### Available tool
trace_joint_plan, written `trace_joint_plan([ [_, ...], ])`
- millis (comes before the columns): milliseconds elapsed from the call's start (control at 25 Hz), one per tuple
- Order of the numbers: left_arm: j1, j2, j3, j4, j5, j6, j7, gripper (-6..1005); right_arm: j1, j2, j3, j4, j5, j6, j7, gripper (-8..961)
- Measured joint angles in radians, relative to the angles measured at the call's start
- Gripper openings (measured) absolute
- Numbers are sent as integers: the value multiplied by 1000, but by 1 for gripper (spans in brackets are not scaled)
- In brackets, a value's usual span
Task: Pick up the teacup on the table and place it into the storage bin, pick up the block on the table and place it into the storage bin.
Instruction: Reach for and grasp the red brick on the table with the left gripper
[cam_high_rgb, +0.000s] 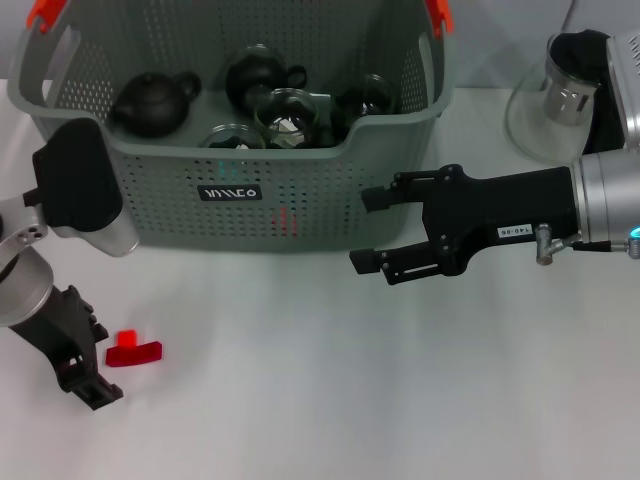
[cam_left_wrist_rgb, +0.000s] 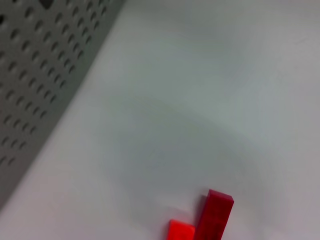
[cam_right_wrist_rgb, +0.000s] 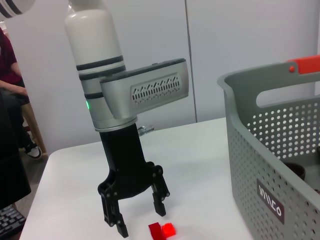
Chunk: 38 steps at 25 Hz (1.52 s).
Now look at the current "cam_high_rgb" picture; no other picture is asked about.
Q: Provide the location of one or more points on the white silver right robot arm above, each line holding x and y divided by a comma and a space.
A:
610, 195

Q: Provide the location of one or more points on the small red toy brick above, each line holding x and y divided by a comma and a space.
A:
127, 338

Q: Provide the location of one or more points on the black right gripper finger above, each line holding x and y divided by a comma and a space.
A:
405, 265
395, 195

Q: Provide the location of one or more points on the dark clay teapot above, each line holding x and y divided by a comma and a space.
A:
150, 105

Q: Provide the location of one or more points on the red sloped toy brick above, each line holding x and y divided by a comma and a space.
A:
285, 220

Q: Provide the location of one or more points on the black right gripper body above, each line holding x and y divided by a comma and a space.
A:
500, 210

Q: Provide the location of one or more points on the grey perforated plastic storage bin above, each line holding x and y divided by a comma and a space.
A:
300, 200

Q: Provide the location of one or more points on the dark red long toy brick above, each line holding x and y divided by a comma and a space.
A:
135, 355

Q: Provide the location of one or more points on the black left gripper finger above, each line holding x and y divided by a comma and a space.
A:
97, 392
100, 331

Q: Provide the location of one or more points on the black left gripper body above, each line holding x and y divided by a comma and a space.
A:
65, 340

